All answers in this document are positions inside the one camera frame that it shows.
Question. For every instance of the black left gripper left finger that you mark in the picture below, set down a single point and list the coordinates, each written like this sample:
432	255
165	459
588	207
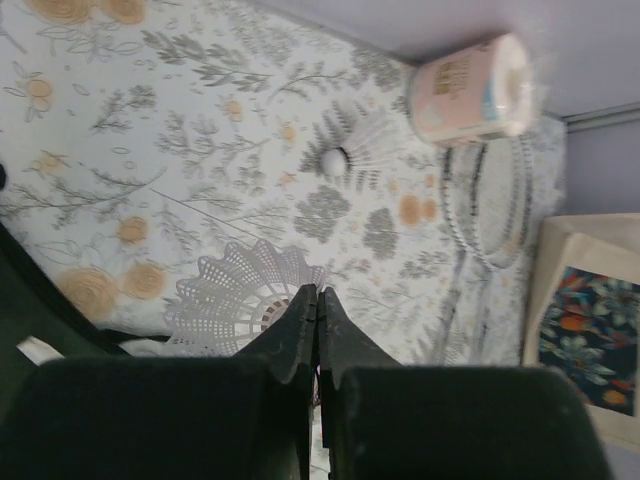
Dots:
111	417

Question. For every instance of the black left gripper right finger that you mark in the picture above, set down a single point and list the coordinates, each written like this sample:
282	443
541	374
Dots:
384	420

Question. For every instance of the white shuttlecock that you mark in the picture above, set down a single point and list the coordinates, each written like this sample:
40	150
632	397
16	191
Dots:
371	146
233	299

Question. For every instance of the left badminton racket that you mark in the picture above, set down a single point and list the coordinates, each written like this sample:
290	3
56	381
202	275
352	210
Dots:
458	169

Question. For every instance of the badminton racket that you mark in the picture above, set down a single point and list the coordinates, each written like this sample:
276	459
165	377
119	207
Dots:
458	169
501	201

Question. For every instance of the right badminton racket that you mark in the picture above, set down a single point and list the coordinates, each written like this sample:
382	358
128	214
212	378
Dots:
501	201

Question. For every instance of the beige tote bag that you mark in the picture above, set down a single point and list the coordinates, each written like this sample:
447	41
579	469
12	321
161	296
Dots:
583	316

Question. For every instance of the black racket bag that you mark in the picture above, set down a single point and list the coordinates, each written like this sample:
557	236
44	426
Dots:
36	317

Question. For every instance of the floral table mat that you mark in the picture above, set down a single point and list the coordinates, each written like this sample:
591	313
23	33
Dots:
138	136

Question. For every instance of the pink toilet paper roll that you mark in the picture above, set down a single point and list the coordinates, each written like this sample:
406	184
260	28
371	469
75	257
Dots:
477	94

